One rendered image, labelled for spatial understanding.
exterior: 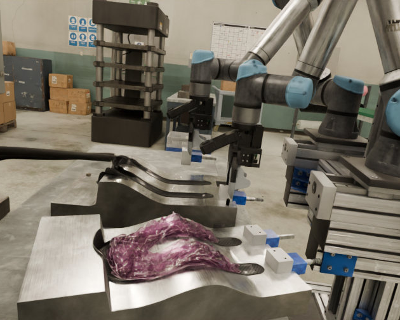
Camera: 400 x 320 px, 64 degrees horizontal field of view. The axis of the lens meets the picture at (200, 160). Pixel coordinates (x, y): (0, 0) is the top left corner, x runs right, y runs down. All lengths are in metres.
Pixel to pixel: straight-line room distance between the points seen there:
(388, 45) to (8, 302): 0.88
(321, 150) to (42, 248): 1.05
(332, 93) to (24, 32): 7.74
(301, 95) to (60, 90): 7.21
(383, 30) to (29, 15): 8.08
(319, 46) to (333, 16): 0.07
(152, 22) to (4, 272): 4.38
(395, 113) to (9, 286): 0.83
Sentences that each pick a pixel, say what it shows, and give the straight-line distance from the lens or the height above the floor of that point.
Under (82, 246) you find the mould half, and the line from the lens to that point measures 0.64.
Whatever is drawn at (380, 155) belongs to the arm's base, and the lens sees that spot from 0.92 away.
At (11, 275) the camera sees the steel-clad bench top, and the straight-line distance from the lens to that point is 0.79.
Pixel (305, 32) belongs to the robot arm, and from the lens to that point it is 1.37.
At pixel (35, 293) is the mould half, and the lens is 0.55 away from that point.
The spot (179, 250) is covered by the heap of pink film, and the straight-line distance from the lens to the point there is 0.63.
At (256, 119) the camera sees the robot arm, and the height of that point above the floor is 1.13.
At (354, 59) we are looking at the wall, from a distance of 8.06.
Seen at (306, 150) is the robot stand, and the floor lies 0.97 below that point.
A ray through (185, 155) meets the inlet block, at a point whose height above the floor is 0.93.
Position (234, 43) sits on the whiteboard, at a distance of 7.47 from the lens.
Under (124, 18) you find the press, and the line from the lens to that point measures 5.00.
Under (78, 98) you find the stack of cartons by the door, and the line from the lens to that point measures 7.66.
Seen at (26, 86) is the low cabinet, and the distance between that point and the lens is 7.98.
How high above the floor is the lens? 1.24
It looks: 16 degrees down
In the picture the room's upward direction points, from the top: 6 degrees clockwise
